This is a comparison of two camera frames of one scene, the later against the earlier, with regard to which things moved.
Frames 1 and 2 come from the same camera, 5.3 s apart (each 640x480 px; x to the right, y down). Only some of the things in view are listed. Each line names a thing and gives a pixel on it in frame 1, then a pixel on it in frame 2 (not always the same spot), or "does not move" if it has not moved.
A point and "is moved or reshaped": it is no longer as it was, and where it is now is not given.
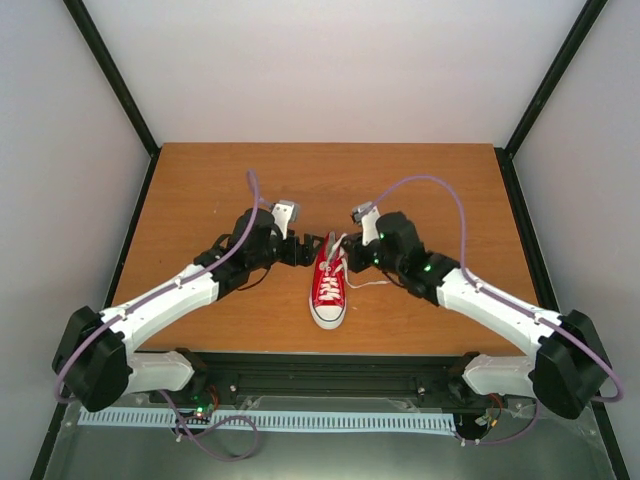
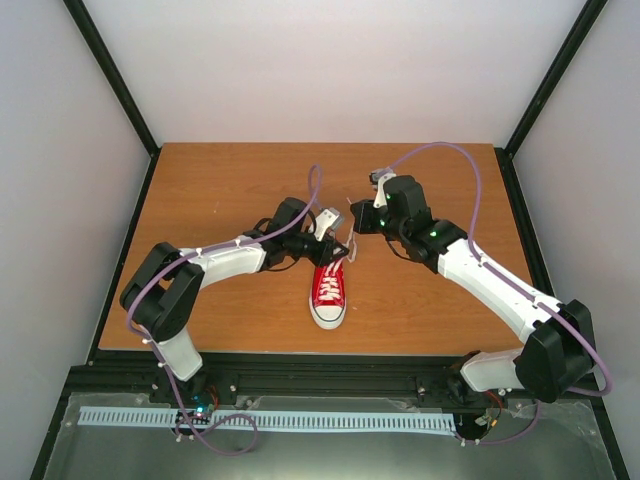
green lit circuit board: [203, 405] does not move
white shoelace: [331, 274] is moved or reshaped
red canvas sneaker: [328, 294] does not move
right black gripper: [353, 251] -> [362, 225]
